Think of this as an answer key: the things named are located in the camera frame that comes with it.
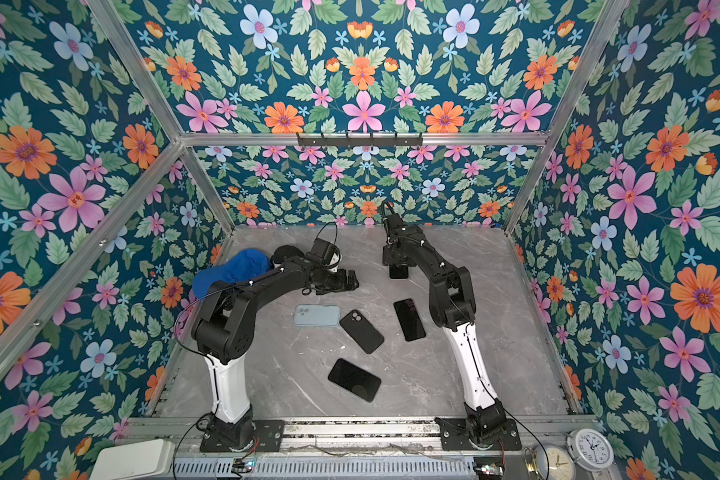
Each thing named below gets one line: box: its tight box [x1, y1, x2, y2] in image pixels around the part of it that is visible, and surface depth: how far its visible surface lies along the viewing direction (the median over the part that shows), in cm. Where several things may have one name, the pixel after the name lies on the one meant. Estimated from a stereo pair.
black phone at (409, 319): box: [393, 298, 426, 342], surface depth 95 cm
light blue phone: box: [293, 304, 342, 327], surface depth 98 cm
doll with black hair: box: [270, 245, 304, 269], surface depth 107 cm
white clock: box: [566, 428, 615, 471], surface depth 70 cm
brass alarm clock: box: [524, 442, 577, 480], surface depth 68 cm
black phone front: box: [328, 358, 382, 403], surface depth 85 cm
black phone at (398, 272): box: [389, 263, 409, 279], surface depth 106 cm
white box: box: [92, 439, 175, 480], surface depth 69 cm
